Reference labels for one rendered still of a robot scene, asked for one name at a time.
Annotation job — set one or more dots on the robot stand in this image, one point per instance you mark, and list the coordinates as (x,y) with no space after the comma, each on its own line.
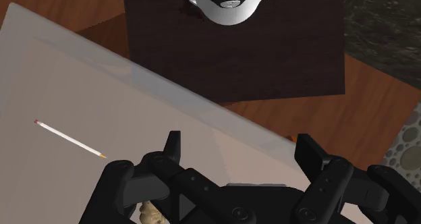
(230,62)

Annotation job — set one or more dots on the beige lumpy object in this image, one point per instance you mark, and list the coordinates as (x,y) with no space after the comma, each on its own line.
(149,214)

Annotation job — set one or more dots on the white table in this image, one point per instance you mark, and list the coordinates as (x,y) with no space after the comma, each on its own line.
(98,95)

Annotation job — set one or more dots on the white pencil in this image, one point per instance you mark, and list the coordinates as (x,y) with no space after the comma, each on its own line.
(69,138)

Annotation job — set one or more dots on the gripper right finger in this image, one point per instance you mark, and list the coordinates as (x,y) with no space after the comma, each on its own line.
(329,183)

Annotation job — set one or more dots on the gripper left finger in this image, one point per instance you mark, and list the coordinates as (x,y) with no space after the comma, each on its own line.
(197,187)

